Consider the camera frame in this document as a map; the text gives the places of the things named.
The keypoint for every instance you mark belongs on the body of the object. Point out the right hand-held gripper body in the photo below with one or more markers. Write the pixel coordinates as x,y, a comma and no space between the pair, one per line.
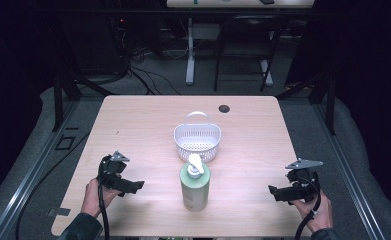
304,188

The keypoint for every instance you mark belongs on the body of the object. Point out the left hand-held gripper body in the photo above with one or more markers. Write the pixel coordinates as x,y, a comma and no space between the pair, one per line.
111,171

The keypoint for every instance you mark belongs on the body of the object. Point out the green pump soap bottle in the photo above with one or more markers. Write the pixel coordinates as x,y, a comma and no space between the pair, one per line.
195,190

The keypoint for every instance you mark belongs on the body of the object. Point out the white plastic basket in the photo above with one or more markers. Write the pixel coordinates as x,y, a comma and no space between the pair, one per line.
197,138

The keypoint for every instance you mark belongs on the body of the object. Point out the person's right hand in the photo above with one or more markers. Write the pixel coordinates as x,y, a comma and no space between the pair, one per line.
321,216

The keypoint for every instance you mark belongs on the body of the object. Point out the person's left hand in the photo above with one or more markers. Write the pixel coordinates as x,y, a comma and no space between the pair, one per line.
91,200

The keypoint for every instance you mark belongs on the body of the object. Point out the grey tape strip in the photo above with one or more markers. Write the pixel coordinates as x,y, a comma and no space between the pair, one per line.
60,211

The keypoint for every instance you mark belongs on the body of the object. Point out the black round table grommet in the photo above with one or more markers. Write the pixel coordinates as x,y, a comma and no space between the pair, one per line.
224,108

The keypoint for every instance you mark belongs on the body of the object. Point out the white background desk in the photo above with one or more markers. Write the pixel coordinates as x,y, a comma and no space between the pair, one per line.
190,50

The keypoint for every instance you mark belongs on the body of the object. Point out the black chair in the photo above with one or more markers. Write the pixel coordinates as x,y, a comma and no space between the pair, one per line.
246,26

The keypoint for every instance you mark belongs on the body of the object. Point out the aluminium floor rail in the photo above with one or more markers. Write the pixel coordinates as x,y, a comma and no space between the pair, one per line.
346,166
26,176

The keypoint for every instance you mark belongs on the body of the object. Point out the black metal frame stand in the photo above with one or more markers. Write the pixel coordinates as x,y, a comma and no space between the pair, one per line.
330,106
58,100

